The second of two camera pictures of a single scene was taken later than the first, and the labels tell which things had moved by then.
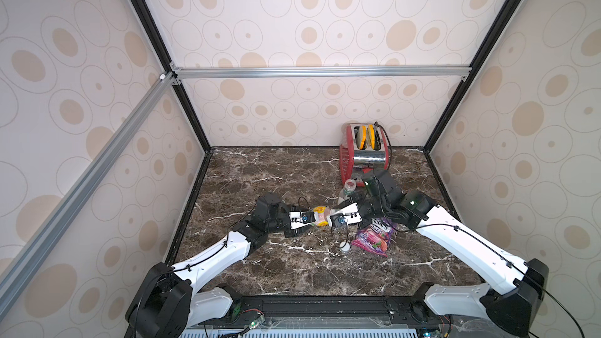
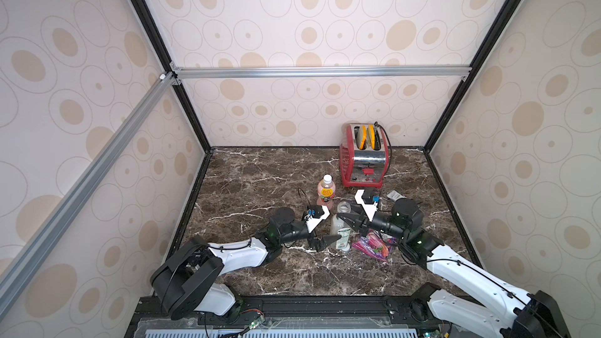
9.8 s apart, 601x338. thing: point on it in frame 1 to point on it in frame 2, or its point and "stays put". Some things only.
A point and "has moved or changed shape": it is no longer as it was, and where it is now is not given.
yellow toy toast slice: [361, 134] stays put
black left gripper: [291, 233] to [321, 244]
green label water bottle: [349, 189] to [338, 227]
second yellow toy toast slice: [372, 135] stays put
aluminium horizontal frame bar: [318, 72] stays put
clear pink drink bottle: [322, 213] has moved or changed shape
